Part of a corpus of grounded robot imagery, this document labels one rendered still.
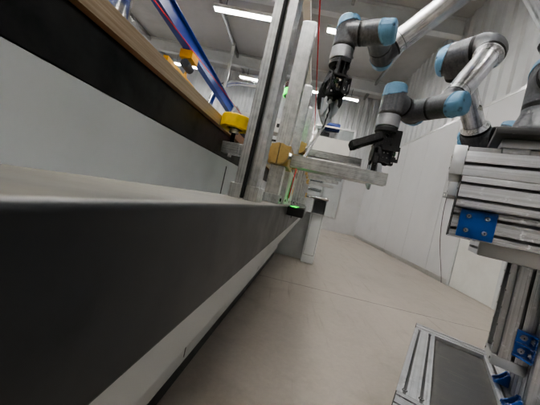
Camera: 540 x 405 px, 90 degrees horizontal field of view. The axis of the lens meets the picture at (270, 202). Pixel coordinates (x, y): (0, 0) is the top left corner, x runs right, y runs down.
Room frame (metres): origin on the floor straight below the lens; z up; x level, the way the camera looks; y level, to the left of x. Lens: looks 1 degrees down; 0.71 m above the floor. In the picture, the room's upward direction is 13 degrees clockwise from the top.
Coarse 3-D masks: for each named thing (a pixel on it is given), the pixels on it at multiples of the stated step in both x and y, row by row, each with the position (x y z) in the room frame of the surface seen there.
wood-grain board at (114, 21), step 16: (80, 0) 0.29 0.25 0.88; (96, 0) 0.31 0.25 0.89; (96, 16) 0.32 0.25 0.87; (112, 16) 0.34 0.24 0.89; (112, 32) 0.34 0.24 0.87; (128, 32) 0.37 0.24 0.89; (128, 48) 0.38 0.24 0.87; (144, 48) 0.40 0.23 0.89; (144, 64) 0.43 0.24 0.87; (160, 64) 0.44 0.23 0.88; (176, 80) 0.50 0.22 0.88; (192, 96) 0.56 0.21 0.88; (208, 112) 0.65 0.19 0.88
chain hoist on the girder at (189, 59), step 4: (180, 52) 5.35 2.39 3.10; (184, 52) 5.35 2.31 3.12; (188, 52) 5.35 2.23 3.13; (192, 52) 5.34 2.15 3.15; (180, 56) 5.38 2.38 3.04; (184, 56) 5.35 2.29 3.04; (188, 56) 5.34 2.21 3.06; (192, 56) 5.37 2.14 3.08; (196, 56) 5.54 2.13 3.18; (184, 60) 5.37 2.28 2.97; (188, 60) 5.37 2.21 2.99; (192, 60) 5.44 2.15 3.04; (196, 60) 5.58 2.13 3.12; (184, 64) 5.37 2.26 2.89; (188, 64) 5.37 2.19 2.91; (192, 64) 5.62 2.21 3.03; (196, 64) 5.62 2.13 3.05; (184, 68) 5.43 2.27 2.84; (188, 68) 5.45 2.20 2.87; (192, 68) 5.57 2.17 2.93; (188, 72) 5.59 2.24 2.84; (192, 72) 5.65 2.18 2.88
